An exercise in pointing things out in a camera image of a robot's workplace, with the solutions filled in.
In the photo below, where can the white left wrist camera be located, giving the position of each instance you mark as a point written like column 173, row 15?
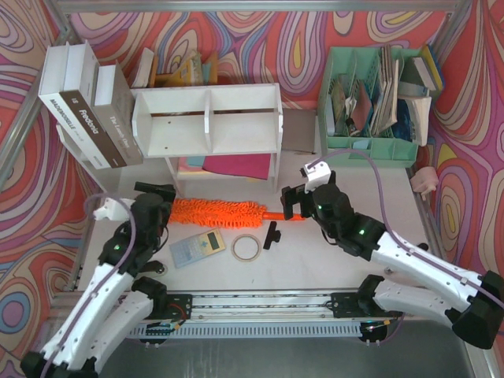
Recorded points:
column 113, row 210

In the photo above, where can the magazines in green organizer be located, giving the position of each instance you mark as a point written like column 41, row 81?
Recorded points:
column 359, row 95

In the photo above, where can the orange chenille duster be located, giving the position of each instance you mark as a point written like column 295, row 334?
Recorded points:
column 221, row 214

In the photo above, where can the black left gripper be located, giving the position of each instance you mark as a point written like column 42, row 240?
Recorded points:
column 164, row 213

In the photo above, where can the coloured paper sheet stack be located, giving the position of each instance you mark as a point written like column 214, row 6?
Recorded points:
column 244, row 165

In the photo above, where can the grey brown notebook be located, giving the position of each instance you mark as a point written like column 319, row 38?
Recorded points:
column 299, row 130

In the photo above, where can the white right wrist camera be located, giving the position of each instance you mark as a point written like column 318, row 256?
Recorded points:
column 316, row 175

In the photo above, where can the white Mademoiselle book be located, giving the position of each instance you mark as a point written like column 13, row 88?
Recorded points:
column 55, row 98

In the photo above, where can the leaning books behind shelf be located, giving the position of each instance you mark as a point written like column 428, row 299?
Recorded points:
column 190, row 72

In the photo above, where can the blue beige scientific calculator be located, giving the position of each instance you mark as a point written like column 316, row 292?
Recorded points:
column 196, row 248

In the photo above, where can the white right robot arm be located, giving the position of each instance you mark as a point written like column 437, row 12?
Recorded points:
column 467, row 302

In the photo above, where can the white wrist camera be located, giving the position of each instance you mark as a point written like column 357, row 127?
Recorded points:
column 316, row 175
column 113, row 210

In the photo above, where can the blue white books at organizer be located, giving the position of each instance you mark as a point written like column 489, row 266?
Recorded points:
column 420, row 82

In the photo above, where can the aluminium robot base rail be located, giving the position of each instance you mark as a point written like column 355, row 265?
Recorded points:
column 274, row 314

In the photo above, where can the white masking tape roll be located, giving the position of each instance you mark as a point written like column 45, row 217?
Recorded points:
column 246, row 248

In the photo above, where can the pink piggy figurine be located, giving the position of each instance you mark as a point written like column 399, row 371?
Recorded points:
column 424, row 181

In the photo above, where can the grey Lonely One book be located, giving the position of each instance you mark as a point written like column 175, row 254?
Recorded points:
column 113, row 106

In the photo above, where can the white wooden bookshelf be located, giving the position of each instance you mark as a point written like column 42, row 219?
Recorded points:
column 181, row 122

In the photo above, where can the black T-shaped plastic part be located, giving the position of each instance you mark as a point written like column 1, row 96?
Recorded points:
column 273, row 235

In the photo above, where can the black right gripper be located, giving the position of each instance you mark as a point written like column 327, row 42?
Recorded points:
column 296, row 201

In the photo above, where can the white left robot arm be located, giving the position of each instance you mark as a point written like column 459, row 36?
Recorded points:
column 117, row 297

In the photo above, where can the brown Fredonia book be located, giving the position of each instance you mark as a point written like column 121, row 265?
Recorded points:
column 79, row 94

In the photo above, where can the mint green desk organizer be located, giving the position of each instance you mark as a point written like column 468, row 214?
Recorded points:
column 366, row 145

